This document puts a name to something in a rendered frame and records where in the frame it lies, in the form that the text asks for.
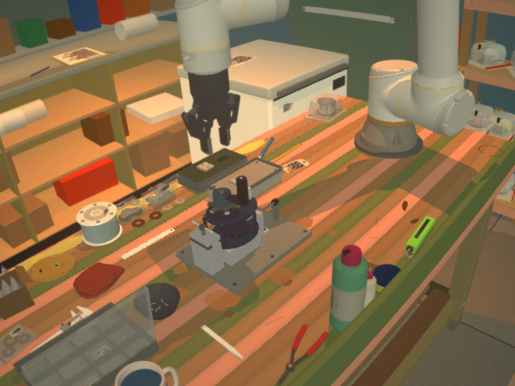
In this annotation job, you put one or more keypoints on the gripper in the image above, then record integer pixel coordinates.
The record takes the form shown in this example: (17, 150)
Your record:
(208, 89)

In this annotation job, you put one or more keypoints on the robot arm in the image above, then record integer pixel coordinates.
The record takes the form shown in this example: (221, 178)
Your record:
(426, 100)

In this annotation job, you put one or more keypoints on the dark olive tray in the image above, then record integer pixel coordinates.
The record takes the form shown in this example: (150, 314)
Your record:
(205, 167)

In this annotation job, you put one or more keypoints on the grey metal tray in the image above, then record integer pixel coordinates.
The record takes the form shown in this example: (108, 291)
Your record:
(261, 173)

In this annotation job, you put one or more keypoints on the dark grey star drag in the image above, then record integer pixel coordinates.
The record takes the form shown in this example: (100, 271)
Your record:
(220, 198)

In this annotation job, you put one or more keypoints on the grey metal pin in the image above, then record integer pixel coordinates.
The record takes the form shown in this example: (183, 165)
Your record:
(202, 228)

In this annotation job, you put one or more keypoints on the clear pack with spool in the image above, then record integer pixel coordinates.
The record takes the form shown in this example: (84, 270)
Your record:
(487, 52)
(326, 106)
(480, 118)
(503, 121)

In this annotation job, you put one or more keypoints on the grey cradle block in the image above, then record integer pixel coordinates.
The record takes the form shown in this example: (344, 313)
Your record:
(206, 251)

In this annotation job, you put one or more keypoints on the white line spool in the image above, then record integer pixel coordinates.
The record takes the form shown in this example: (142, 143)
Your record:
(98, 227)

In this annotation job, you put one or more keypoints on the blue round spool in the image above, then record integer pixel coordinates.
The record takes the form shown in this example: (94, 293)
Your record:
(387, 274)

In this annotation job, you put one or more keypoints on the blue pen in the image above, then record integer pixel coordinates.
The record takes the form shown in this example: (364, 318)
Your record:
(266, 148)
(40, 71)

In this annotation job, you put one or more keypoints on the white flat box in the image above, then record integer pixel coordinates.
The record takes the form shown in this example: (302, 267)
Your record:
(155, 107)

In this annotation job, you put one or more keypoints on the yellow pencil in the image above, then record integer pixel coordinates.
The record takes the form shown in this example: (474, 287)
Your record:
(289, 151)

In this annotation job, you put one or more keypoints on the white chest cooler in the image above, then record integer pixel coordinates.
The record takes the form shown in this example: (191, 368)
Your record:
(281, 74)

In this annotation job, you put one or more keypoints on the clear bag of grey parts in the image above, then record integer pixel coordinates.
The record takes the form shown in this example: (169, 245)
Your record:
(157, 194)

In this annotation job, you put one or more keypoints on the white patterned card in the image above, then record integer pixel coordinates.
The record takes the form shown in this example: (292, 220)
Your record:
(296, 165)

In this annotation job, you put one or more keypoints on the dark purple fishing reel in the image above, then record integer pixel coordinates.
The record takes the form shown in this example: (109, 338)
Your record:
(237, 227)

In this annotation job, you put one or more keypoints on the brown washer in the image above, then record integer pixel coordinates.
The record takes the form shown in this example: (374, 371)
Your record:
(155, 215)
(139, 222)

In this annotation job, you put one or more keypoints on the wooden shelf unit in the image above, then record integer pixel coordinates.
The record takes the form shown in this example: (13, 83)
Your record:
(116, 76)

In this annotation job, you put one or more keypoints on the white tube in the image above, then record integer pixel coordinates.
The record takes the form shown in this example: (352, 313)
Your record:
(22, 116)
(137, 26)

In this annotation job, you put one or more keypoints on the grey metal mounting plate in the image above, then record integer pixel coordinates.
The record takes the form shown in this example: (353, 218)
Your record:
(277, 245)

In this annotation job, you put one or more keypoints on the white ruler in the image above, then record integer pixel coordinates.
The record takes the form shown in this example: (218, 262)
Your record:
(148, 243)

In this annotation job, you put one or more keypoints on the long red box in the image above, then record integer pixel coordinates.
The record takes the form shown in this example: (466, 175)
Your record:
(86, 183)

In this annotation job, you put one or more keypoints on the orange box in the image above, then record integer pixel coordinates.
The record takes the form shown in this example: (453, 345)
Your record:
(137, 8)

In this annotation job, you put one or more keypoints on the yellow patterned paper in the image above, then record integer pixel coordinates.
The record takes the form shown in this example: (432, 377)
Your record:
(79, 55)

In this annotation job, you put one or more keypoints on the blue box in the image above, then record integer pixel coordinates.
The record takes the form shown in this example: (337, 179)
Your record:
(83, 14)

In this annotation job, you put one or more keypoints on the black bowl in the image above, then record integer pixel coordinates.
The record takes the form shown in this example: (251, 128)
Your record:
(161, 299)

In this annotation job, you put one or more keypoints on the red cloth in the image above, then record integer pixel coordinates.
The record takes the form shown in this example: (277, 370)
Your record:
(97, 280)

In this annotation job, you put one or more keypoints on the green box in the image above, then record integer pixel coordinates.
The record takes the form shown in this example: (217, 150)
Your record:
(32, 33)

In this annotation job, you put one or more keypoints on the white flat stick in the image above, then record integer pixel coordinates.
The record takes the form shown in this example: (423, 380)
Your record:
(222, 342)

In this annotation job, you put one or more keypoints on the green bottle with red cap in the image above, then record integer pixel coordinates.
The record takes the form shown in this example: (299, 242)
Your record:
(348, 295)

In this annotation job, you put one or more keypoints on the yellow round disc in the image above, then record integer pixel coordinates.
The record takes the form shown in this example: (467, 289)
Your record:
(51, 267)

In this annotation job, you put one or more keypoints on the small white bottle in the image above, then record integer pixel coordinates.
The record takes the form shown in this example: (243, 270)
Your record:
(370, 289)

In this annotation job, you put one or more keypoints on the green hanging scale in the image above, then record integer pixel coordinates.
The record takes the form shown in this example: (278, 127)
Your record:
(419, 235)

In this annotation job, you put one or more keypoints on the grey calliper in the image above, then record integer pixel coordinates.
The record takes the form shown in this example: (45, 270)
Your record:
(74, 317)

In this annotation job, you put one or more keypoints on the clear compartment box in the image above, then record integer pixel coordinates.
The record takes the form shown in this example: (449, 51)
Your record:
(86, 347)

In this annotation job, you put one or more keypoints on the white mug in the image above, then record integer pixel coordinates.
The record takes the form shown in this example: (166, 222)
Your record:
(142, 374)

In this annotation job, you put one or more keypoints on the brown cardboard box with papers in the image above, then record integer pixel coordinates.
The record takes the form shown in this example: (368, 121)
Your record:
(14, 295)

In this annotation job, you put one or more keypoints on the wooden rack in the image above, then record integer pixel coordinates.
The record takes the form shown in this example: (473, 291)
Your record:
(483, 76)

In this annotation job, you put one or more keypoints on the grey post with black knob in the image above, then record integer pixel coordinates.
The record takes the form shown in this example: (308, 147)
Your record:
(274, 209)

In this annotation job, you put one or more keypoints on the dark round base plate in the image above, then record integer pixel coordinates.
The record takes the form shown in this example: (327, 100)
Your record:
(388, 152)

